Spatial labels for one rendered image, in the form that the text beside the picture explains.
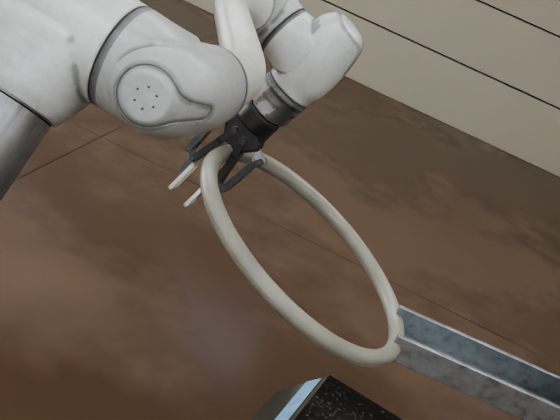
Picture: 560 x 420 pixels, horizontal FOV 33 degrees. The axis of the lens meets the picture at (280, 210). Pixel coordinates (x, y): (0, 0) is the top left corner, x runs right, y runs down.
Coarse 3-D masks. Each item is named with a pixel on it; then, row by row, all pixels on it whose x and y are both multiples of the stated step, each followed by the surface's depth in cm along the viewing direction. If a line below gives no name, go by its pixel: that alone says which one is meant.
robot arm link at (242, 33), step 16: (224, 0) 142; (240, 0) 143; (256, 0) 151; (272, 0) 153; (288, 0) 157; (224, 16) 139; (240, 16) 138; (256, 16) 153; (272, 16) 155; (288, 16) 156; (224, 32) 135; (240, 32) 133; (256, 32) 137; (224, 48) 115; (240, 48) 129; (256, 48) 130; (256, 64) 124; (256, 80) 121
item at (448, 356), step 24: (408, 312) 174; (408, 336) 174; (432, 336) 175; (456, 336) 174; (408, 360) 165; (432, 360) 164; (456, 360) 164; (480, 360) 175; (504, 360) 174; (456, 384) 165; (480, 384) 164; (504, 384) 164; (528, 384) 175; (552, 384) 175; (504, 408) 165; (528, 408) 165; (552, 408) 164
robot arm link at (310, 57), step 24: (288, 24) 156; (312, 24) 156; (336, 24) 154; (264, 48) 159; (288, 48) 156; (312, 48) 155; (336, 48) 154; (360, 48) 157; (288, 72) 157; (312, 72) 156; (336, 72) 156; (288, 96) 158; (312, 96) 159
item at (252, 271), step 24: (216, 168) 158; (264, 168) 180; (288, 168) 184; (216, 192) 151; (312, 192) 186; (216, 216) 148; (336, 216) 187; (240, 240) 146; (360, 240) 186; (240, 264) 145; (264, 288) 144; (384, 288) 180; (288, 312) 144; (312, 336) 145; (336, 336) 148; (360, 360) 151; (384, 360) 156
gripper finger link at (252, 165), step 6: (252, 162) 166; (258, 162) 165; (246, 168) 167; (252, 168) 167; (240, 174) 167; (246, 174) 168; (228, 180) 168; (234, 180) 168; (240, 180) 169; (222, 186) 169; (228, 186) 168
